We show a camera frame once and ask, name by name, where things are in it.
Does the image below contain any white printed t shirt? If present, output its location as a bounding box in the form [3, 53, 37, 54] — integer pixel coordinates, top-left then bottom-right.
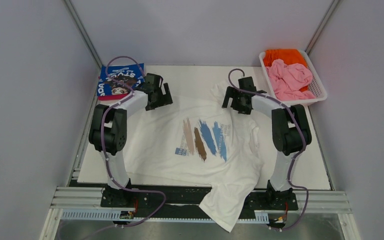
[123, 82, 264, 232]

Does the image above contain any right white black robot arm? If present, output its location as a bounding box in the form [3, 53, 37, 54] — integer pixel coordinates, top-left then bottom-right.
[222, 77, 312, 211]

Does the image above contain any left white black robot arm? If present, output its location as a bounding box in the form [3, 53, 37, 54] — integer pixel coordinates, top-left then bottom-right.
[88, 73, 173, 208]

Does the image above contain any blue folded graphic t shirt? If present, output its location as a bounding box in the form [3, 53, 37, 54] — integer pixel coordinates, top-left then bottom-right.
[98, 64, 145, 92]

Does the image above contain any pink crumpled t shirt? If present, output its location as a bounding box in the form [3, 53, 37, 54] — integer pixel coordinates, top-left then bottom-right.
[265, 59, 316, 102]

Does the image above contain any orange t shirt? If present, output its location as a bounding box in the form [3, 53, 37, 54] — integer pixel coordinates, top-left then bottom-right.
[262, 48, 309, 93]

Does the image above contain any white plastic basket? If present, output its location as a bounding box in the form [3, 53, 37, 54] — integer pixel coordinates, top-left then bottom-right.
[259, 50, 327, 106]

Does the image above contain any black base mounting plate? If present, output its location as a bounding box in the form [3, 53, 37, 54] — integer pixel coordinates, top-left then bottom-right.
[100, 185, 299, 220]

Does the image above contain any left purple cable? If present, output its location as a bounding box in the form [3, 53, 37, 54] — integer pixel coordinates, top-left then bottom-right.
[99, 55, 167, 229]

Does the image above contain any purple cable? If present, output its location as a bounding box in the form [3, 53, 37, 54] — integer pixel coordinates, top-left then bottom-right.
[227, 68, 310, 232]
[99, 55, 167, 229]

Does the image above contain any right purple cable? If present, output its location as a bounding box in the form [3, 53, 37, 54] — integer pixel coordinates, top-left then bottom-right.
[227, 68, 310, 232]

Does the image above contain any aluminium frame rail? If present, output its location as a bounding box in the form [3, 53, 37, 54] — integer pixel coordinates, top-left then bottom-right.
[39, 186, 359, 240]

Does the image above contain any white slotted cable duct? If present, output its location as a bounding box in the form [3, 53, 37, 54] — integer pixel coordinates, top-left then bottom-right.
[60, 209, 269, 224]

